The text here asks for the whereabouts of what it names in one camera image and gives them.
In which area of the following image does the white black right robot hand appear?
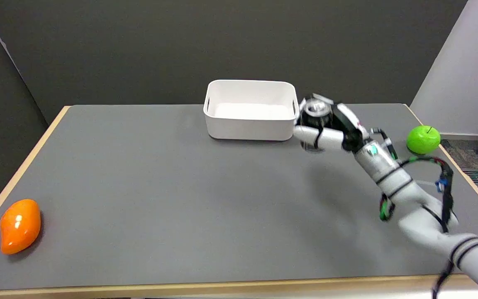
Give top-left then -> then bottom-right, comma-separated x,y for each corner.
293,94 -> 370,152

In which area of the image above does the white plastic box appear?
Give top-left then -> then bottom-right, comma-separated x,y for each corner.
203,80 -> 299,141

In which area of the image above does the green apple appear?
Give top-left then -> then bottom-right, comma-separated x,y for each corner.
406,125 -> 441,155

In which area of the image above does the orange mango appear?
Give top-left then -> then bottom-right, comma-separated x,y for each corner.
0,199 -> 41,255

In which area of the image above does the black looping robot cable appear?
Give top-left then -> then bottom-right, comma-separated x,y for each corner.
370,128 -> 455,233

